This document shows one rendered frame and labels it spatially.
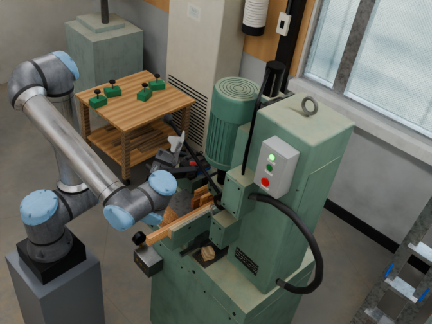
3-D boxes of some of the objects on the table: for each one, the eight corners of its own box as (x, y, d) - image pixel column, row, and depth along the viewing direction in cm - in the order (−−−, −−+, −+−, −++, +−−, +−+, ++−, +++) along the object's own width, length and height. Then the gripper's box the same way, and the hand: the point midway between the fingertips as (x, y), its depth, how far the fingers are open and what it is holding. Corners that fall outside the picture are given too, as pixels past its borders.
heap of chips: (162, 200, 184) (162, 194, 182) (182, 220, 177) (183, 214, 174) (144, 209, 179) (144, 203, 177) (164, 230, 172) (165, 224, 169)
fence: (272, 180, 203) (275, 171, 200) (275, 182, 202) (278, 173, 199) (170, 238, 169) (171, 229, 165) (173, 242, 168) (173, 232, 164)
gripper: (154, 160, 148) (169, 119, 160) (143, 189, 163) (157, 150, 175) (177, 169, 149) (191, 128, 161) (164, 197, 164) (177, 158, 176)
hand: (180, 142), depth 169 cm, fingers closed on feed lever, 14 cm apart
